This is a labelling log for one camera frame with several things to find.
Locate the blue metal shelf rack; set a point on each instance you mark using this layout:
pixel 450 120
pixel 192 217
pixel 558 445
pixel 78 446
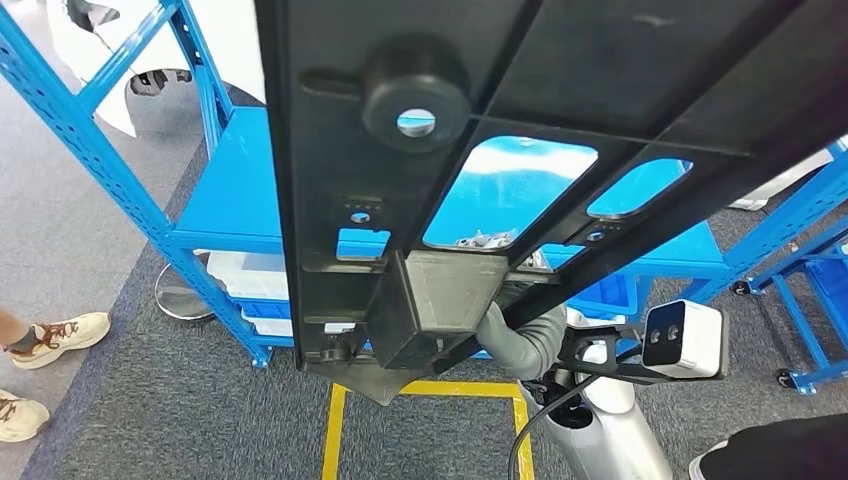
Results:
pixel 225 199

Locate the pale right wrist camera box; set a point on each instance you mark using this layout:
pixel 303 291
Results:
pixel 696 338

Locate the person's beige shoe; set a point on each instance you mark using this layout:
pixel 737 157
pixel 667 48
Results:
pixel 20 417
pixel 73 334

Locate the black plastic plate frame part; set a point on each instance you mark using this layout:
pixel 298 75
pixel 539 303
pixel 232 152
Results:
pixel 596 66

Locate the blue plastic bin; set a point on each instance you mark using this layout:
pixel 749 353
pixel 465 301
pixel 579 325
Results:
pixel 603 295

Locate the white car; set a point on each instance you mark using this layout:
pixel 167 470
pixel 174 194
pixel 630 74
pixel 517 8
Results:
pixel 225 40

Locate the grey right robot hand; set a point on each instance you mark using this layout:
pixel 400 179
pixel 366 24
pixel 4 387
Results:
pixel 493 331

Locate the blue wheeled metal rack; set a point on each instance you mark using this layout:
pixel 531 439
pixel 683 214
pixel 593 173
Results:
pixel 800 321

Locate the black object with white edge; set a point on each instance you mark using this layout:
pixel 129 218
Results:
pixel 782 450

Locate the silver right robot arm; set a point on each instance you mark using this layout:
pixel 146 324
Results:
pixel 609 437

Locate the metal stanchion with round base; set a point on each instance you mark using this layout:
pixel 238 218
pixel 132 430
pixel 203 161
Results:
pixel 175 298

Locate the person's leg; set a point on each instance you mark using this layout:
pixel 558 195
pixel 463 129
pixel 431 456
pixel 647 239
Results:
pixel 10 328

